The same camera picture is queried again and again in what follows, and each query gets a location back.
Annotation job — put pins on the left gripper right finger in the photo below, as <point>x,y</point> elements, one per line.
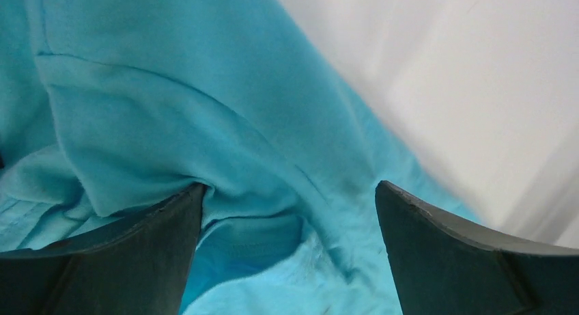
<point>445,264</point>

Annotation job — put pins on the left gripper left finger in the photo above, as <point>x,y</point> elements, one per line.
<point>136,265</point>

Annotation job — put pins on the cyan t-shirt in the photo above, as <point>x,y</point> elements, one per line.
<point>109,106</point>

